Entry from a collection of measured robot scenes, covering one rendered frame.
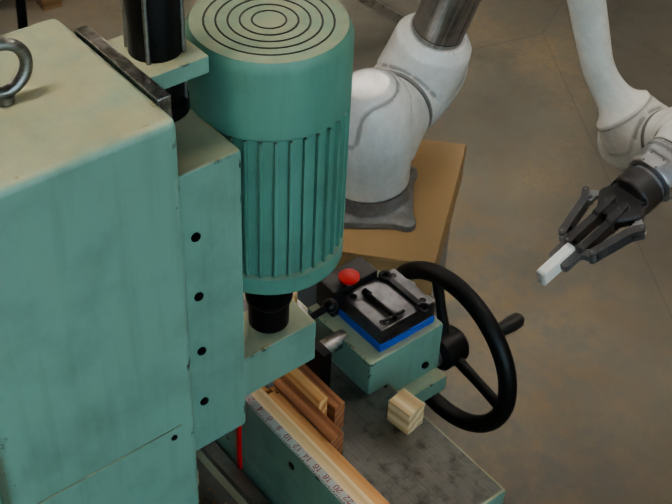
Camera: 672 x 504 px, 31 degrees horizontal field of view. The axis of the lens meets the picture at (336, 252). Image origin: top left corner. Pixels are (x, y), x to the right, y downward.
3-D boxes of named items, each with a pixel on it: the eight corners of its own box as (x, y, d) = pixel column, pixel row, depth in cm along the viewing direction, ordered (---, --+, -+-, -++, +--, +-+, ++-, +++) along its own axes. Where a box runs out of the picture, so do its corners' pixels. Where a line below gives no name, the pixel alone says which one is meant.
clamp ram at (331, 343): (363, 378, 166) (367, 332, 160) (321, 402, 163) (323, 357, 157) (323, 340, 172) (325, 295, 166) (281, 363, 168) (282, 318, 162)
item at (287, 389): (342, 455, 157) (344, 432, 154) (329, 463, 156) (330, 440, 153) (241, 353, 170) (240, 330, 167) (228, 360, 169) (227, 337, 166)
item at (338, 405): (343, 427, 160) (345, 402, 157) (333, 432, 160) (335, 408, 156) (269, 354, 170) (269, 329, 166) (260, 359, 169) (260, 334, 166)
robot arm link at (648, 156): (694, 156, 183) (668, 180, 182) (693, 192, 191) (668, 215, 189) (648, 128, 188) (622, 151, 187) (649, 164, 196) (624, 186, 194)
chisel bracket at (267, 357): (315, 366, 157) (317, 320, 151) (227, 416, 150) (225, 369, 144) (281, 334, 161) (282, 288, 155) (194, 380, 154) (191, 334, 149)
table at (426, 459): (552, 483, 162) (559, 455, 158) (380, 605, 147) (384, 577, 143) (283, 245, 196) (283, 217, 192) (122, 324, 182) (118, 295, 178)
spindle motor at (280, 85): (373, 258, 142) (391, 29, 121) (252, 320, 133) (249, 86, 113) (283, 183, 152) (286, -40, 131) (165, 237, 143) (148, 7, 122)
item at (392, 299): (434, 322, 167) (438, 293, 164) (374, 356, 162) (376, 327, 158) (373, 271, 175) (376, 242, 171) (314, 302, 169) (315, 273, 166)
